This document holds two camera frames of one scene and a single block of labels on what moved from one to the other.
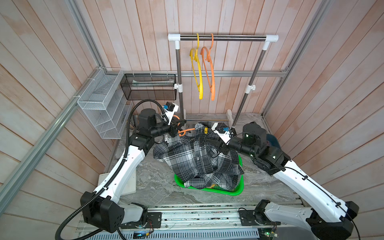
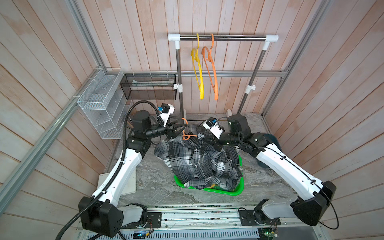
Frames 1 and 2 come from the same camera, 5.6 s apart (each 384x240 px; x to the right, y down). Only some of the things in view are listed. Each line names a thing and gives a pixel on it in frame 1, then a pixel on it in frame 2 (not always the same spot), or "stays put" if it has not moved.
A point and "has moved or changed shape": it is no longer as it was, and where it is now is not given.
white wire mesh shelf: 107,102 stays put
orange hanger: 181,131 to 186,137
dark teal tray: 273,141 stays put
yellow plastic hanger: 197,68 stays put
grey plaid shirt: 194,156 has moved or changed shape
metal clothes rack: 268,39 stays put
